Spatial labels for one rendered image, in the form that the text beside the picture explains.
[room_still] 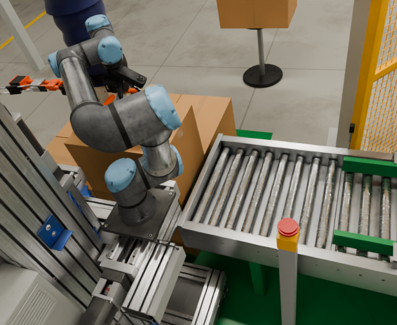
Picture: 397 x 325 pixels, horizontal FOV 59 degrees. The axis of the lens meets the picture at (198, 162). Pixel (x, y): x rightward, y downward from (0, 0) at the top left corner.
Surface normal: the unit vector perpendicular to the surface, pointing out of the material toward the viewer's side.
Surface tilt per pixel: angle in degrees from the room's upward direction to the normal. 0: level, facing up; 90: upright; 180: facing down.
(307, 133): 0
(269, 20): 90
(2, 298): 0
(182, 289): 0
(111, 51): 90
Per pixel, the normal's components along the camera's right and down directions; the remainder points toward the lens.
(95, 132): -0.37, 0.24
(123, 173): -0.30, -0.62
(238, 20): -0.35, 0.72
